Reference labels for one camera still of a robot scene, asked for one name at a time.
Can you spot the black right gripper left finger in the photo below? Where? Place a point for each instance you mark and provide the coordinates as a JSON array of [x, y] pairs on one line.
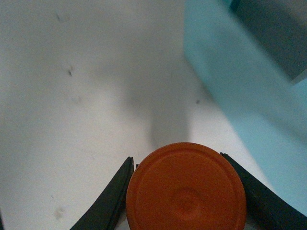
[[105, 212]]

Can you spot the orange cylinder with white text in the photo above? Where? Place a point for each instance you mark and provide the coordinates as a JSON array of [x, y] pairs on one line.
[[185, 186]]

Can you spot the large plain gray block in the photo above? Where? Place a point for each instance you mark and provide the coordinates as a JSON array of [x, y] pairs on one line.
[[280, 26]]

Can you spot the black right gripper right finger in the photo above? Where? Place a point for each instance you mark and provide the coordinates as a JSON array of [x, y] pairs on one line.
[[267, 209]]

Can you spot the light blue plastic box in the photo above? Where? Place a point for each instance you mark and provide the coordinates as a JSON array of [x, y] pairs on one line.
[[268, 113]]

